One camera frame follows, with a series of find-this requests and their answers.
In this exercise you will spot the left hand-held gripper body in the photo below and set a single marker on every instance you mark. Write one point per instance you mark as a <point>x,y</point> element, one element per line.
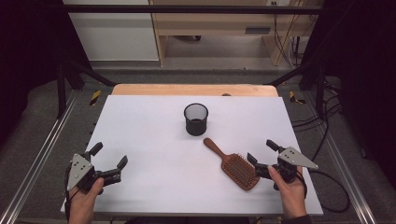
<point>80,171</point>

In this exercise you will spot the person's right hand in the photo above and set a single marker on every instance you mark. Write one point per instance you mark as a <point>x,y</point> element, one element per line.
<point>289,194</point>

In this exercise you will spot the black mesh cup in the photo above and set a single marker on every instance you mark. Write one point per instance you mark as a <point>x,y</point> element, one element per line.
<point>196,123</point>

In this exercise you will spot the brown wooden hairbrush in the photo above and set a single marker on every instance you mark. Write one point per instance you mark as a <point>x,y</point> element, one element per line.
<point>238,169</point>

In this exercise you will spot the black metal stand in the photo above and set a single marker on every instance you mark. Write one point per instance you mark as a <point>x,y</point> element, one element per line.
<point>319,90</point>
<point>61,93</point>

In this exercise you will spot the aluminium rail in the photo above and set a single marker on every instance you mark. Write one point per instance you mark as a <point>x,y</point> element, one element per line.
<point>342,161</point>
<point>40,155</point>

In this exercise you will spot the black horizontal frame bar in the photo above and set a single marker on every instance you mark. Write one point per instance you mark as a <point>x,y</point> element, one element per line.
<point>186,9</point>

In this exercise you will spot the yellow black tape marker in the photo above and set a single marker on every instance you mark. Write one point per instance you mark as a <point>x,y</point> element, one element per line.
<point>95,97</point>
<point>292,96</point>

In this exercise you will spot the white cabinet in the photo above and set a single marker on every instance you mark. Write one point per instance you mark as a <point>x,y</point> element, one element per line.
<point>115,34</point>

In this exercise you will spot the person's left hand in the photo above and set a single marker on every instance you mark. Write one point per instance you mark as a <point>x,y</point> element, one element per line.
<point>84,199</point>

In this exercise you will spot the black curtain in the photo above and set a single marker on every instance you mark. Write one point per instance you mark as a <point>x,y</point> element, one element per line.
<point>364,62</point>
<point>28,56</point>

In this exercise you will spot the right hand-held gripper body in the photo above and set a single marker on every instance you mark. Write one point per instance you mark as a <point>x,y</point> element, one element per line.
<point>291,160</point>

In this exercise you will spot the light wooden desk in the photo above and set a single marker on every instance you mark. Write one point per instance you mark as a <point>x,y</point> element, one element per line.
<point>214,23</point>

